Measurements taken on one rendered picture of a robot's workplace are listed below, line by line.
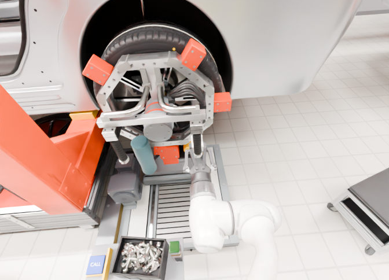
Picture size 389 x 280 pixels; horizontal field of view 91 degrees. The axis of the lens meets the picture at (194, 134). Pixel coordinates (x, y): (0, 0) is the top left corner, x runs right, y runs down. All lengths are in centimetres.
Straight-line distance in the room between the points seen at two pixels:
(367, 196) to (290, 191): 48
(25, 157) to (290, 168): 176
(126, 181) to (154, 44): 82
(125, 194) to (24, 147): 63
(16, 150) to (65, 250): 106
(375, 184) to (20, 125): 182
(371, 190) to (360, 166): 62
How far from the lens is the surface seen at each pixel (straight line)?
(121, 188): 130
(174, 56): 83
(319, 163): 204
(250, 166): 180
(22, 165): 88
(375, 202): 158
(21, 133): 88
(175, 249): 84
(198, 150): 85
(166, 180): 155
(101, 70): 90
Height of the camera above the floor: 147
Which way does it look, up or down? 47 degrees down
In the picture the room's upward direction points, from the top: 4 degrees counter-clockwise
